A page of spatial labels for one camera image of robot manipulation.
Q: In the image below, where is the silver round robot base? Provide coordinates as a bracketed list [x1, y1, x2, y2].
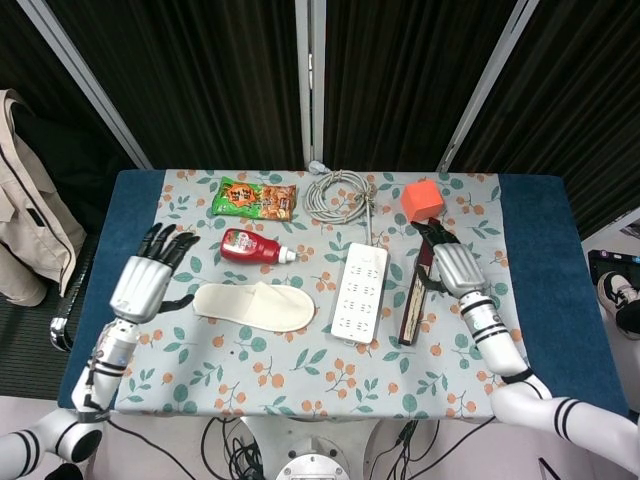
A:
[274, 452, 351, 480]

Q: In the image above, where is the green orange snack bag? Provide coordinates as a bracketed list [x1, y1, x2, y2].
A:
[210, 175, 297, 223]

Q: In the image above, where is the grey partition frame post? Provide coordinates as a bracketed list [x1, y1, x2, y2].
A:
[17, 0, 154, 170]
[437, 0, 539, 174]
[294, 0, 326, 164]

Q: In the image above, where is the grey coiled power cord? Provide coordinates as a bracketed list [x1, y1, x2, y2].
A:
[304, 159, 377, 246]

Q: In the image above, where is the black device with screen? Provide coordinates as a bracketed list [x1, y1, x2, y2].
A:
[587, 248, 640, 291]

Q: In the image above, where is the floral patterned tablecloth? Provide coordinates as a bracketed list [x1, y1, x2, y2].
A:
[113, 168, 546, 421]

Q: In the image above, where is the blue table cover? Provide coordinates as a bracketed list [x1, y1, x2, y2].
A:
[57, 168, 631, 421]

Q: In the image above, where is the white power strip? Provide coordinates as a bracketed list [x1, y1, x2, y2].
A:
[330, 242, 390, 346]

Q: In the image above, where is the black white sneaker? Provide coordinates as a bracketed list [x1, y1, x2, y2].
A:
[597, 271, 640, 341]

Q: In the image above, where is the cream disposable slipper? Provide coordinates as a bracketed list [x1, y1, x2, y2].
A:
[192, 281, 317, 334]

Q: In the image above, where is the red ketchup squeeze bottle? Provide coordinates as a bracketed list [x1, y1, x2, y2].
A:
[219, 227, 300, 266]

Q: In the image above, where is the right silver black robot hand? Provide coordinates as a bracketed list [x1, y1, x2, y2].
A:
[409, 218, 487, 301]

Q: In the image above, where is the beige jacket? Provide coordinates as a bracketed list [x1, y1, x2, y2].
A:
[0, 88, 89, 307]

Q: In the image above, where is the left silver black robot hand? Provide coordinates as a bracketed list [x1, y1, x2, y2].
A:
[108, 223, 201, 324]

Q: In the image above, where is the black floor cable bundle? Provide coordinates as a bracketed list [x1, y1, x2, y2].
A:
[389, 419, 441, 480]
[199, 417, 266, 480]

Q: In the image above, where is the orange cube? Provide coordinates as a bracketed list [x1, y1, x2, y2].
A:
[400, 179, 446, 222]

